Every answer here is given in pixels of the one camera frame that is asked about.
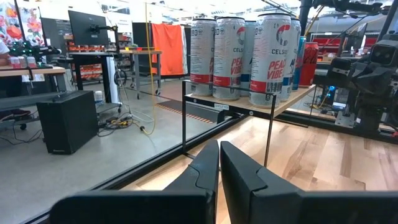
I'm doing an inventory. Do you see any black desk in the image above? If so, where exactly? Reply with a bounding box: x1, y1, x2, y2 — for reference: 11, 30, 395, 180
68, 51, 121, 103

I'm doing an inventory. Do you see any black monitor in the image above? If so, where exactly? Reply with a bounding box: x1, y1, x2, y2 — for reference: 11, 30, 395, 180
68, 10, 110, 47

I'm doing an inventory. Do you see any black mat with orange stripes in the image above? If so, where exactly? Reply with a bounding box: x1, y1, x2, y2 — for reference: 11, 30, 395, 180
154, 98, 218, 124

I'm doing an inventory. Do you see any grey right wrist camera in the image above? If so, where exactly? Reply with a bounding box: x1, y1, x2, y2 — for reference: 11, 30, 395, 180
369, 43, 396, 66

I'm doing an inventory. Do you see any silver metal bracket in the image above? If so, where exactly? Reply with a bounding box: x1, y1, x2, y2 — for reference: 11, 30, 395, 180
334, 110, 355, 128

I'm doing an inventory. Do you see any Celsius Arctic Vibe can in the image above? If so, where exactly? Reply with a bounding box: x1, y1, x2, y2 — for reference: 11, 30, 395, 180
241, 20, 257, 97

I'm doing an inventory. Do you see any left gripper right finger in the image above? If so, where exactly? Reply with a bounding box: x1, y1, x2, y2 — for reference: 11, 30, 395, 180
220, 141, 398, 224

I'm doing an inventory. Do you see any orange cloth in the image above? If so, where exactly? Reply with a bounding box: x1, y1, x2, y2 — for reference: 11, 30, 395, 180
151, 23, 187, 77

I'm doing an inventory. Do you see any floor cable bundle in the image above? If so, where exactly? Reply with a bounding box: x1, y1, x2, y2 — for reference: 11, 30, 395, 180
98, 113, 147, 138

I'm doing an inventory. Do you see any wooden table on castors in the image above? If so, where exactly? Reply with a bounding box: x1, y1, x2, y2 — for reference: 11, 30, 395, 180
119, 46, 163, 100

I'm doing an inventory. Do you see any Celsius Peach Vibe can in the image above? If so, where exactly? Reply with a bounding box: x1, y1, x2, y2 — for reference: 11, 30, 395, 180
249, 12, 292, 109
190, 17, 218, 97
213, 16, 246, 101

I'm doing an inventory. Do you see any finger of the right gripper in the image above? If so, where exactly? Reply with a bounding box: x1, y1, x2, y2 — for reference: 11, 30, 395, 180
326, 57, 354, 81

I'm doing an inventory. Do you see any black computer tower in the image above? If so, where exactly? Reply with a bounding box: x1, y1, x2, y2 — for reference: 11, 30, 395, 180
36, 90, 99, 156

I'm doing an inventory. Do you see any blue Red Bull can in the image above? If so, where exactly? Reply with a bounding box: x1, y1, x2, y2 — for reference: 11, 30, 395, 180
292, 35, 307, 91

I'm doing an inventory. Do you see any floral printed panel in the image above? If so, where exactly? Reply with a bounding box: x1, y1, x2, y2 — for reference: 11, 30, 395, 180
0, 0, 46, 47

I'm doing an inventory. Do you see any yellow cable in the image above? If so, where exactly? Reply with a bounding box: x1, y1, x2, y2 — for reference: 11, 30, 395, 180
139, 2, 157, 136

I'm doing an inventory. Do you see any person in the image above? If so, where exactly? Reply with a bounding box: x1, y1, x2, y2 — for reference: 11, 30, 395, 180
0, 39, 12, 68

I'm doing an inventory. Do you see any wooden desk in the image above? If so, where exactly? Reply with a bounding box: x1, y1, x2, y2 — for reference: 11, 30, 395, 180
0, 65, 68, 93

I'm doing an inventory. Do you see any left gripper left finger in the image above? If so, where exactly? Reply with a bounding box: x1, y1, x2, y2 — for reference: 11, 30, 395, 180
49, 139, 220, 224

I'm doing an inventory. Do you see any red Coca-Cola can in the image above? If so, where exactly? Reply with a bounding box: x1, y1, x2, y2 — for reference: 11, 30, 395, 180
298, 42, 320, 88

